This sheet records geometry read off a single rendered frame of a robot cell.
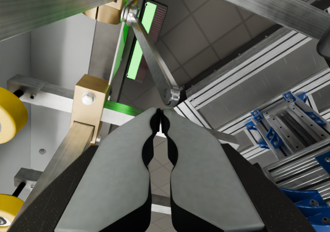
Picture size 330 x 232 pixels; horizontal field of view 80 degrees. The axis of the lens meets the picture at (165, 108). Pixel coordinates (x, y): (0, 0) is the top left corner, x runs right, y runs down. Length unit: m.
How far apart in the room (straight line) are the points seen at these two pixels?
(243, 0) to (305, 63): 0.94
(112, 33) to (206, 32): 0.79
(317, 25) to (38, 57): 0.58
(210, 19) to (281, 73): 0.45
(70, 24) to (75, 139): 0.30
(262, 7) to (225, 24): 0.90
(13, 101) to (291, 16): 0.38
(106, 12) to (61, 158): 0.21
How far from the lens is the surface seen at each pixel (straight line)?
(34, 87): 0.40
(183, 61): 1.19
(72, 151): 0.34
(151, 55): 0.16
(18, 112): 0.34
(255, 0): 0.29
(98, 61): 0.47
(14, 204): 0.52
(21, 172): 0.59
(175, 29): 1.14
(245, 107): 1.17
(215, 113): 1.14
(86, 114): 0.37
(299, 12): 0.31
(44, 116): 0.70
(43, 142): 0.77
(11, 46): 0.55
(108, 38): 0.45
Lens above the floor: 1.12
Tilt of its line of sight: 58 degrees down
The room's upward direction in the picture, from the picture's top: 178 degrees clockwise
